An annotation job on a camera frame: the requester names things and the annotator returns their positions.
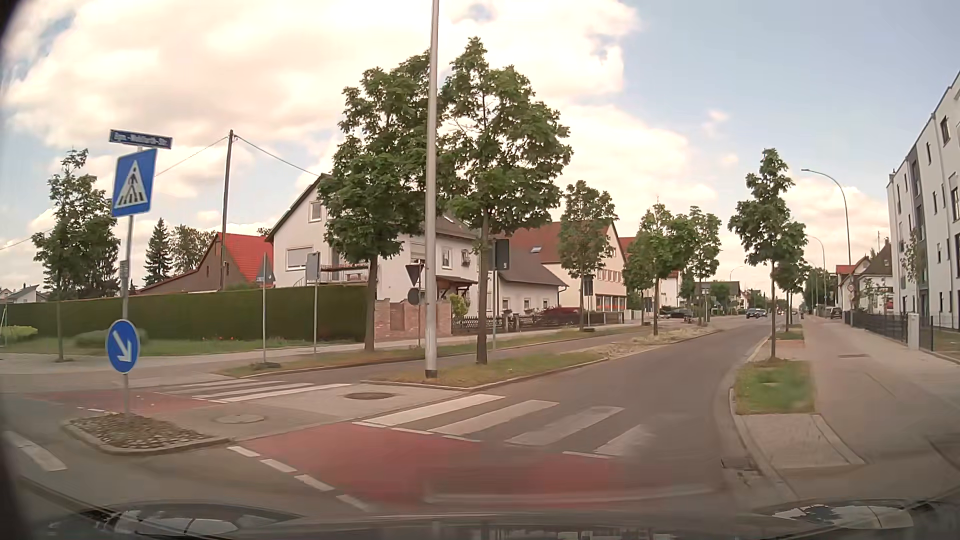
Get low garden fence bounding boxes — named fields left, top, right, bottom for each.
left=452, top=309, right=625, bottom=336

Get grass median strip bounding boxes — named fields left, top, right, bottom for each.
left=363, top=348, right=610, bottom=391

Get slender street tree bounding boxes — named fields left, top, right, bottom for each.
left=727, top=147, right=810, bottom=361
left=556, top=180, right=619, bottom=332
left=622, top=202, right=687, bottom=337
left=30, top=148, right=121, bottom=363
left=681, top=206, right=723, bottom=327

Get large leafy tree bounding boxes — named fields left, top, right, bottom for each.
left=317, top=52, right=436, bottom=352
left=437, top=37, right=574, bottom=366

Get grass verge strip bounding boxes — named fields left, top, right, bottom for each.
left=217, top=325, right=723, bottom=378

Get cream house with red roof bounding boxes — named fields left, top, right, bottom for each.
left=507, top=220, right=631, bottom=315

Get road markings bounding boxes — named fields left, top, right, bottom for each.
left=0, top=378, right=655, bottom=514

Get white house with dark roof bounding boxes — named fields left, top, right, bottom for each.
left=265, top=174, right=481, bottom=306

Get grey asphalt road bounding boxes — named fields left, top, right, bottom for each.
left=0, top=318, right=775, bottom=520

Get brown house with red roof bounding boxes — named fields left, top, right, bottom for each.
left=138, top=232, right=276, bottom=295

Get car's own bonnet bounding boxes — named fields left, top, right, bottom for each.
left=30, top=498, right=960, bottom=540

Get wooden utility pole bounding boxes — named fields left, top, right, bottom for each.
left=219, top=129, right=236, bottom=292

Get green hedge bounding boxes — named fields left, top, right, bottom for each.
left=0, top=284, right=370, bottom=343

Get grass verge patch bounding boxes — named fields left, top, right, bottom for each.
left=732, top=358, right=817, bottom=417

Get grass lawn by hedge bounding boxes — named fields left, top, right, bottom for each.
left=0, top=334, right=316, bottom=358

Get dark conifer tree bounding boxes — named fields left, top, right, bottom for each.
left=141, top=217, right=176, bottom=287

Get cobbled traffic island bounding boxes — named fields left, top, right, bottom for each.
left=61, top=412, right=228, bottom=456

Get houses with red roofs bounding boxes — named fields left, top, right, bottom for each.
left=834, top=240, right=895, bottom=315

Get pavement beside hedge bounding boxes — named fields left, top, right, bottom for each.
left=0, top=321, right=655, bottom=376

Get dark metal fence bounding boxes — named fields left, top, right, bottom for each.
left=844, top=309, right=910, bottom=345

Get paved pavement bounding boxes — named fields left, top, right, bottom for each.
left=729, top=315, right=960, bottom=505

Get white multi-storey building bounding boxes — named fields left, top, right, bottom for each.
left=885, top=70, right=960, bottom=333

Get tall grey lamp post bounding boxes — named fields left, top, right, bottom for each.
left=423, top=0, right=441, bottom=379

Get triangular road sign on post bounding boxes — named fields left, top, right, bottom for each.
left=404, top=261, right=424, bottom=351

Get red brick wall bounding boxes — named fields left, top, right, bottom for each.
left=373, top=298, right=454, bottom=343

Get overhead wires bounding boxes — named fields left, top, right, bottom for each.
left=0, top=133, right=322, bottom=253

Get curved lamp post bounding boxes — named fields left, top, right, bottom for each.
left=799, top=168, right=855, bottom=310
left=805, top=234, right=828, bottom=310

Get blue road signs on post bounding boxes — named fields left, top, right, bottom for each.
left=105, top=129, right=174, bottom=418

